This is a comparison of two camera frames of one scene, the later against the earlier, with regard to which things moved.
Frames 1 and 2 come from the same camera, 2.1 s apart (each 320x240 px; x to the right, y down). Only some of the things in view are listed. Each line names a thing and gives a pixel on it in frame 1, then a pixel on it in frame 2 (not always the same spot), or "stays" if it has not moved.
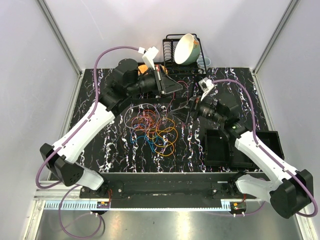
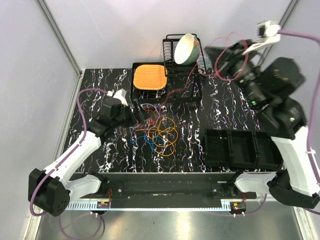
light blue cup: [200, 61] stays
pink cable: [174, 94] -> [216, 66]
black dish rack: [172, 68] stays
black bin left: [217, 149] stays
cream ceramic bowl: [187, 49] stays
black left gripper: [168, 85] -> [142, 115]
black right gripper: [182, 113] -> [232, 55]
